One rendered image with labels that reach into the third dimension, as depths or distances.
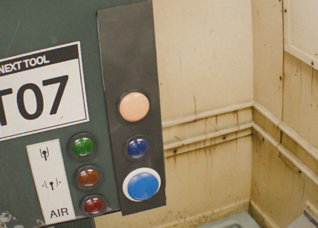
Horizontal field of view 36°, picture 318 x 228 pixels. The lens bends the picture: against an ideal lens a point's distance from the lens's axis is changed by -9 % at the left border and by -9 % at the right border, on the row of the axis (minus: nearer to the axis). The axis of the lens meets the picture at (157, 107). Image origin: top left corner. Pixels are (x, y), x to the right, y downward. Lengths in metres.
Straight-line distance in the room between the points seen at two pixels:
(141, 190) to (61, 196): 0.07
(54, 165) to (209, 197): 1.50
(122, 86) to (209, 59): 1.25
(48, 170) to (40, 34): 0.12
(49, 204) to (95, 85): 0.12
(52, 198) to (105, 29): 0.16
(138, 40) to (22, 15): 0.10
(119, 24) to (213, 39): 1.25
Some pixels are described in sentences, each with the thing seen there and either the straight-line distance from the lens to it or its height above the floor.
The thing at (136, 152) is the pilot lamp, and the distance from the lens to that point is 0.46.
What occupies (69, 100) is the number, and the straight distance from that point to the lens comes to 0.43.
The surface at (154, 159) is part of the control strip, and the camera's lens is 0.48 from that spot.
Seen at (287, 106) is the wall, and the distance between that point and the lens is 1.62.
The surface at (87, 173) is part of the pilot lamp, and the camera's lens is 0.46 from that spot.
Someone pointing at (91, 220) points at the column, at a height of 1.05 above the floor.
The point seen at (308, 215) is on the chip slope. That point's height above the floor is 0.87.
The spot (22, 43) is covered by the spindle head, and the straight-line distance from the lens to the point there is 0.41.
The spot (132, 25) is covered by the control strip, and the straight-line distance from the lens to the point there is 0.42.
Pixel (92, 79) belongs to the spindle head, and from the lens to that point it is 0.43.
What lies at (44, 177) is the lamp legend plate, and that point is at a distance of 0.46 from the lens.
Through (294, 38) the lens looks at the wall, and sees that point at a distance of 1.49.
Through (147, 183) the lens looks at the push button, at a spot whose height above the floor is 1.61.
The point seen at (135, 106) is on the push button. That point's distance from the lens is 0.44.
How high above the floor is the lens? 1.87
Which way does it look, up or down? 26 degrees down
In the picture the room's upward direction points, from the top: 4 degrees counter-clockwise
